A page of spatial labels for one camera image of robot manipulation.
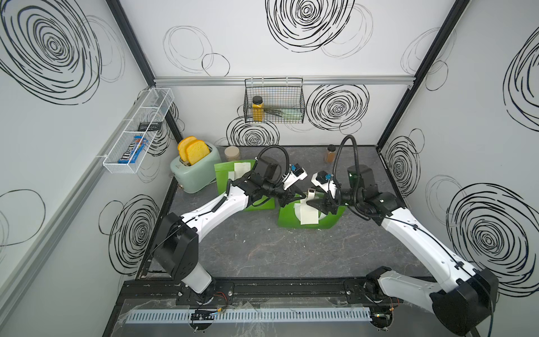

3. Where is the white paper receipt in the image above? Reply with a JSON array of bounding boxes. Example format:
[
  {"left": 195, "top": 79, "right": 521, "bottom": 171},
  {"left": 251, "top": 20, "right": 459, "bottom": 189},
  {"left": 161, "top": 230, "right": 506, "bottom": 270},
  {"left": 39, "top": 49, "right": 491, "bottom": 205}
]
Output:
[
  {"left": 294, "top": 202, "right": 319, "bottom": 226},
  {"left": 227, "top": 161, "right": 251, "bottom": 181}
]

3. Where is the green bag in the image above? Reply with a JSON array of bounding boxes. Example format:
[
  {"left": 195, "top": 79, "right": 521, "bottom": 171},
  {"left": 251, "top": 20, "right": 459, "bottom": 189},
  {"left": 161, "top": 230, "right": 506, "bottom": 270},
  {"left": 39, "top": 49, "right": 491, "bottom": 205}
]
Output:
[
  {"left": 213, "top": 159, "right": 276, "bottom": 211},
  {"left": 277, "top": 191, "right": 346, "bottom": 230}
]

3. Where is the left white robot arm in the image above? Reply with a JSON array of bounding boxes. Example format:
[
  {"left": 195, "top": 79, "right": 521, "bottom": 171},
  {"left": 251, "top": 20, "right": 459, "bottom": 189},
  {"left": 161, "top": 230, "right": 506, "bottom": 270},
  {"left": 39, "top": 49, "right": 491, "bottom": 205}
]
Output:
[{"left": 151, "top": 157, "right": 307, "bottom": 294}]

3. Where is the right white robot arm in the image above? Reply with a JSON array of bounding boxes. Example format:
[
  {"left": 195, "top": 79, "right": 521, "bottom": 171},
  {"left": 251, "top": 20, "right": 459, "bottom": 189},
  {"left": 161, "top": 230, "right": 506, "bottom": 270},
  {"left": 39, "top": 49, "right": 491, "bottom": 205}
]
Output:
[{"left": 308, "top": 165, "right": 499, "bottom": 336}]

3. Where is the jar with beige lid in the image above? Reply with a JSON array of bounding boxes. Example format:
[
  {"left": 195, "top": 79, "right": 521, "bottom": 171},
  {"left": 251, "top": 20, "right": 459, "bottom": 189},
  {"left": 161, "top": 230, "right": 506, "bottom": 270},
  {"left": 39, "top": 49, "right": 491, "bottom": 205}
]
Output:
[{"left": 224, "top": 146, "right": 241, "bottom": 161}]

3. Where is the brown bottle black cap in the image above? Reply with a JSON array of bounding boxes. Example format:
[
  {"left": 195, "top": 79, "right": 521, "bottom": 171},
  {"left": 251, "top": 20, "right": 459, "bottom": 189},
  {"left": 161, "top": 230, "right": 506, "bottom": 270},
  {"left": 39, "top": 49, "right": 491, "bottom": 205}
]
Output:
[{"left": 324, "top": 145, "right": 336, "bottom": 164}]

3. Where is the green packet in basket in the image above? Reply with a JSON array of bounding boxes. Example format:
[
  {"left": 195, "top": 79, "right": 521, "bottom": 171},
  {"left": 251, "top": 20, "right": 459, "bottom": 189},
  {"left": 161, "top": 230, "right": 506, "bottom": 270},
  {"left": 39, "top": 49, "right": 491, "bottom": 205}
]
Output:
[{"left": 281, "top": 108, "right": 304, "bottom": 123}]

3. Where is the mint green toaster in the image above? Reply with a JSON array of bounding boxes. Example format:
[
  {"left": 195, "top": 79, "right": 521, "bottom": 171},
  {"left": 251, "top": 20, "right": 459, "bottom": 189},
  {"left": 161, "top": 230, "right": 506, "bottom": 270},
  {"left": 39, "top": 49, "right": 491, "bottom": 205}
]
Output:
[{"left": 170, "top": 143, "right": 222, "bottom": 194}]

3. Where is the front yellow toast slice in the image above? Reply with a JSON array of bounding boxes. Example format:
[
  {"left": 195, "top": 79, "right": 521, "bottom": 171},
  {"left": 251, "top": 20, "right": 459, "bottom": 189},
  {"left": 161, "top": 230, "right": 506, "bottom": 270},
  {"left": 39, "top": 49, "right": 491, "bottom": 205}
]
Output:
[{"left": 185, "top": 140, "right": 210, "bottom": 165}]

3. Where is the yellow toast slice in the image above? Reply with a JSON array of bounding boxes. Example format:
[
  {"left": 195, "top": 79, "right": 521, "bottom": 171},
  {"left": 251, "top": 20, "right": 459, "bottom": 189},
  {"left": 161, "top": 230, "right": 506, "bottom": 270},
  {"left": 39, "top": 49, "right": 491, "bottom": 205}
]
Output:
[
  {"left": 185, "top": 140, "right": 210, "bottom": 165},
  {"left": 178, "top": 136, "right": 197, "bottom": 162}
]

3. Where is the yellow juice bottle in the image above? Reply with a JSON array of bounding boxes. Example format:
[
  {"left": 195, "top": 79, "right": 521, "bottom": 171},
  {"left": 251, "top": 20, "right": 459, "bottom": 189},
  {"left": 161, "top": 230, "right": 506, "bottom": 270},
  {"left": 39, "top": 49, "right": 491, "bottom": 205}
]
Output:
[{"left": 252, "top": 95, "right": 265, "bottom": 122}]

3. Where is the rear yellow toast slice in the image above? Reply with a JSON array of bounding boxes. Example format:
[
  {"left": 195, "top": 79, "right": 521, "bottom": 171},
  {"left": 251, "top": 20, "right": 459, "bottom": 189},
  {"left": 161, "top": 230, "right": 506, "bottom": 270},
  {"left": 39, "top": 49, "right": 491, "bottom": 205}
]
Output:
[{"left": 178, "top": 136, "right": 197, "bottom": 162}]

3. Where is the black small box on shelf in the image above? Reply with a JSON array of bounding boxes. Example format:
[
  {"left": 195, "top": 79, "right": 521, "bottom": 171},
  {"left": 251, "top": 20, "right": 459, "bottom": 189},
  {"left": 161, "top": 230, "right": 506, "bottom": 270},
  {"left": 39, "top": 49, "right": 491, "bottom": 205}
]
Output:
[{"left": 137, "top": 122, "right": 162, "bottom": 132}]

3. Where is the blue candy packet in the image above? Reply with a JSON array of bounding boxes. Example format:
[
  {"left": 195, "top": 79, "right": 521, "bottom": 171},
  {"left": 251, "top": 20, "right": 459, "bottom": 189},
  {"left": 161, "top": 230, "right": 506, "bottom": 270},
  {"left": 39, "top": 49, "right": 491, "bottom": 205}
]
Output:
[{"left": 117, "top": 136, "right": 148, "bottom": 164}]

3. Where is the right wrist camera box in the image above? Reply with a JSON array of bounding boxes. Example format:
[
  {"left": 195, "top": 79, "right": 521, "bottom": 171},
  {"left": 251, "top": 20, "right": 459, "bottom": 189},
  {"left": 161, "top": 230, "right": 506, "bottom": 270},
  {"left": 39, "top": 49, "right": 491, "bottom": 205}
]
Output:
[{"left": 311, "top": 171, "right": 338, "bottom": 199}]

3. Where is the black wire wall basket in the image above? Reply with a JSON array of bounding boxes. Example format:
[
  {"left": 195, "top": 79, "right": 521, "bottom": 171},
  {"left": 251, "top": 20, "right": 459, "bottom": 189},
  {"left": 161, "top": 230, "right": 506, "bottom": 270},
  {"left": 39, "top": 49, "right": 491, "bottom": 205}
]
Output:
[{"left": 243, "top": 77, "right": 306, "bottom": 124}]

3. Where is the white wire wall shelf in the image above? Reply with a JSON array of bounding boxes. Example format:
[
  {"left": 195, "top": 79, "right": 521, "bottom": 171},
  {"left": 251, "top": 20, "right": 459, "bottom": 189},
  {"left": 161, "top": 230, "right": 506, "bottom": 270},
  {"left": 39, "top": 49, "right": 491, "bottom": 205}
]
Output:
[{"left": 103, "top": 87, "right": 174, "bottom": 174}]

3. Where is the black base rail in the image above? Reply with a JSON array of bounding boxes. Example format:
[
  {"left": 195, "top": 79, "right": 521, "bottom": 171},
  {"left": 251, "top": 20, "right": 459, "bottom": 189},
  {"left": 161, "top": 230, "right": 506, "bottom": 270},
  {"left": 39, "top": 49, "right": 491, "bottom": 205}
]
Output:
[{"left": 119, "top": 276, "right": 439, "bottom": 308}]

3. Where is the white slotted cable duct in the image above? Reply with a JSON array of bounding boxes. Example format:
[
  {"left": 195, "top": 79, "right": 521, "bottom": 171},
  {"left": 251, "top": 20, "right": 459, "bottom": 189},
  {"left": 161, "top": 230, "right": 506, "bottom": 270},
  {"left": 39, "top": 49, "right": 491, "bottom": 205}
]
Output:
[{"left": 125, "top": 308, "right": 372, "bottom": 324}]

